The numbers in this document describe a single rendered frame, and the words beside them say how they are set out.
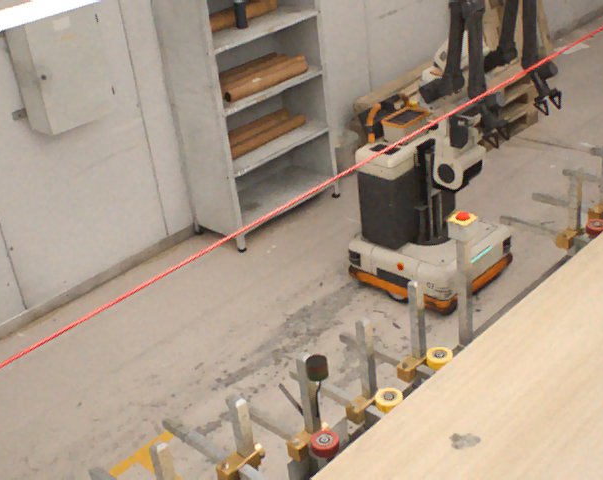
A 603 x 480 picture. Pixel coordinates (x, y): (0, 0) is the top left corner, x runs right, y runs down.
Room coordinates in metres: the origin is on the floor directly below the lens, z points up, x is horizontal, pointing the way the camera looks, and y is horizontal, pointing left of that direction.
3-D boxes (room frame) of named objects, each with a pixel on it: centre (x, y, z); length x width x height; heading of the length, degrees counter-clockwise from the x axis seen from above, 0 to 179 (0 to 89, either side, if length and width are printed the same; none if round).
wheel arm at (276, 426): (2.02, 0.13, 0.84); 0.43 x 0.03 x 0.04; 42
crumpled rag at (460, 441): (1.80, -0.38, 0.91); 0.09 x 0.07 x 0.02; 77
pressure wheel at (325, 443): (1.87, 0.00, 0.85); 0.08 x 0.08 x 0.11
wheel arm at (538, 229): (3.01, -1.00, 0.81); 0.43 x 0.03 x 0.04; 42
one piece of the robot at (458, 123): (3.86, -0.90, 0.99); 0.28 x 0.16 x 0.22; 132
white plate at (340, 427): (2.00, 0.02, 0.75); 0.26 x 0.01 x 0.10; 132
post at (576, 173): (2.97, -1.08, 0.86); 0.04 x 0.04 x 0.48; 42
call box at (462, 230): (2.47, -0.54, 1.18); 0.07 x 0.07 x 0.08; 42
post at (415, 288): (2.30, -0.35, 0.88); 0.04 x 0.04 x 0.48; 42
